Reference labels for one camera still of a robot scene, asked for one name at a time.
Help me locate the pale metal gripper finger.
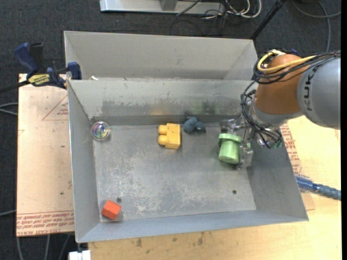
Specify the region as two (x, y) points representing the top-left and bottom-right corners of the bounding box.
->
(237, 142), (254, 170)
(220, 118), (243, 134)

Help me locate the light green plastic cylinder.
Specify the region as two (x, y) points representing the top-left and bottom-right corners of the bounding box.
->
(217, 133), (243, 165)

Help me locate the dark blue-grey toy animal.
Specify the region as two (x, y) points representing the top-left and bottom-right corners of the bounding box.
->
(183, 116), (206, 134)

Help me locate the yellow toy building brick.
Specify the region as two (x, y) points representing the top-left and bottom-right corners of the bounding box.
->
(157, 122), (182, 150)

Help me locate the blue bristle brush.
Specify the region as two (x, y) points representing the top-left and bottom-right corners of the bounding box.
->
(294, 173), (342, 200)

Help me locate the grey metal bin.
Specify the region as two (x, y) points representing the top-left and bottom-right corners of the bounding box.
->
(63, 30), (309, 244)

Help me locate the clear iridescent ball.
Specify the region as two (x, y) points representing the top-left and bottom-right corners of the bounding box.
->
(90, 121), (111, 141)

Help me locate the orange cube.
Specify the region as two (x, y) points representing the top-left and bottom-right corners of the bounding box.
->
(101, 199), (122, 221)

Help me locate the brown cardboard board red print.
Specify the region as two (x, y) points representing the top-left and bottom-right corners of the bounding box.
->
(16, 73), (317, 238)

